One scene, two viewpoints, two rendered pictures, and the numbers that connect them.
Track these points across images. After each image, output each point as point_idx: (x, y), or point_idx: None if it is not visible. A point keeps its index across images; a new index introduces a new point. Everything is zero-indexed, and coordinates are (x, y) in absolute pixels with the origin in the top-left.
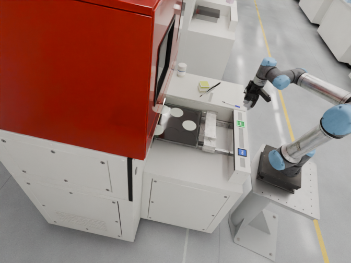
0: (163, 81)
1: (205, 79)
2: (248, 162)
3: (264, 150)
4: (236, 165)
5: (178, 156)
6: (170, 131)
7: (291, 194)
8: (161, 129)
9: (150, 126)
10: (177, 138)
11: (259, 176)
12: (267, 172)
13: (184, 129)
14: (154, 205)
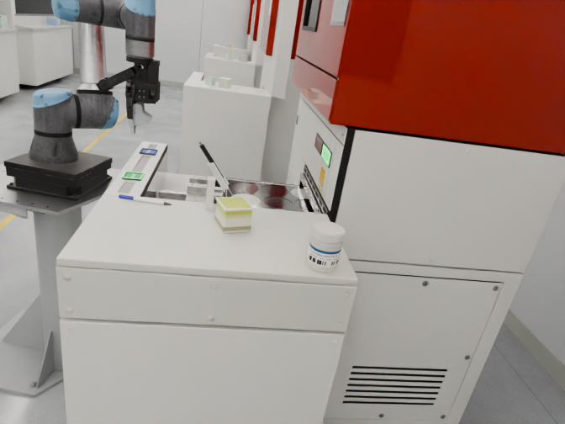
0: (308, 26)
1: (228, 262)
2: (141, 146)
3: (80, 182)
4: (164, 145)
5: None
6: (277, 192)
7: None
8: (294, 193)
9: (298, 45)
10: (261, 185)
11: (108, 174)
12: (101, 156)
13: (254, 194)
14: None
